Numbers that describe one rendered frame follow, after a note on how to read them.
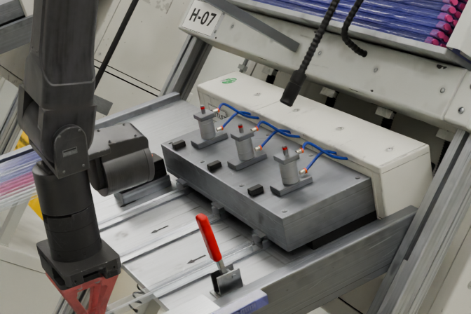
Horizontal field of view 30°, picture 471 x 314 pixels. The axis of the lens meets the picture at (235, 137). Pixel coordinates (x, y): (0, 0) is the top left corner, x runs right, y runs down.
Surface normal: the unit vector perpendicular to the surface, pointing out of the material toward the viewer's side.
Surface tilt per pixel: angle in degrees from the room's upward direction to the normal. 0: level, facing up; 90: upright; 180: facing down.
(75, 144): 99
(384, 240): 90
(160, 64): 90
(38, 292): 90
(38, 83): 117
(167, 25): 90
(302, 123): 43
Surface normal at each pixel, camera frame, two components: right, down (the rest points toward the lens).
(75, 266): -0.12, -0.92
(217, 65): -0.75, -0.36
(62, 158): 0.55, 0.44
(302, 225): 0.49, 0.25
